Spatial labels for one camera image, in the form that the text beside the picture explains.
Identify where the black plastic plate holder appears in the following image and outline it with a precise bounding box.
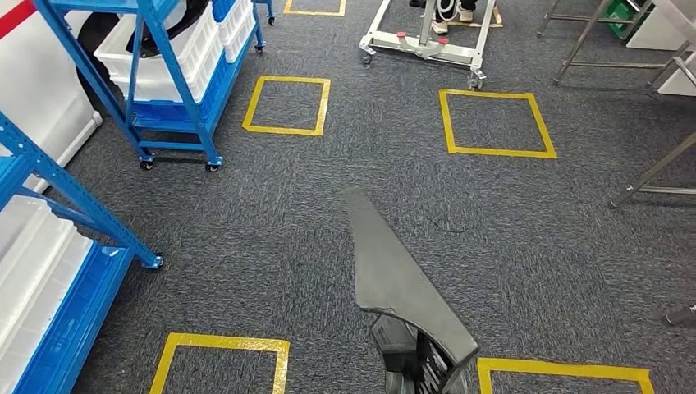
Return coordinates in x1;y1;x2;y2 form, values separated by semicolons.
341;187;481;394

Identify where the black curved plastic part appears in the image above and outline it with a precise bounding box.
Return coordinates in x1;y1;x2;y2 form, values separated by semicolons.
127;0;210;58

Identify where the blue metal shelf rack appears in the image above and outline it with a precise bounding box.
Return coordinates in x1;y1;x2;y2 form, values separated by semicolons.
0;111;164;394

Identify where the blue wheeled cart rack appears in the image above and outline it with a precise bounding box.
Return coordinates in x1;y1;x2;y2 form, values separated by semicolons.
32;0;277;173

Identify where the yellow floor tape square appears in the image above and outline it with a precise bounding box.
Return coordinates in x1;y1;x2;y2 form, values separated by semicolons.
149;332;291;394

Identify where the person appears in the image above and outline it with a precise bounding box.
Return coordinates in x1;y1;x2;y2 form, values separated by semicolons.
409;0;481;35

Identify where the white plastic crate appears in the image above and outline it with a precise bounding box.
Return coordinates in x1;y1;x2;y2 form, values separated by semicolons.
0;195;77;349
217;0;257;63
0;232;94;378
94;5;225;104

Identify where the blue plastic crate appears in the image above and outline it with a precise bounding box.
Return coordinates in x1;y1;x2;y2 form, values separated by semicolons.
130;51;236;125
11;243;135;394

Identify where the steel table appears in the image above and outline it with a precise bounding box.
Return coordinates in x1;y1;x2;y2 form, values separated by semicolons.
608;130;696;210
537;0;696;91

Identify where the green plastic crate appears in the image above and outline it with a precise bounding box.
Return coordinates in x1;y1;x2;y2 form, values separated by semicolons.
600;0;653;40

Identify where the white car red stripe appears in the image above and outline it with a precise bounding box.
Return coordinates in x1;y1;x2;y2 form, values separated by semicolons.
0;0;131;194

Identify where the thin black floor wire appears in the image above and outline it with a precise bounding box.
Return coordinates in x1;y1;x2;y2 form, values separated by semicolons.
426;217;468;235

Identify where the white wheeled trolley frame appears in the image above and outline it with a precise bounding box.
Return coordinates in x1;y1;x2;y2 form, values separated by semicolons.
359;0;498;91

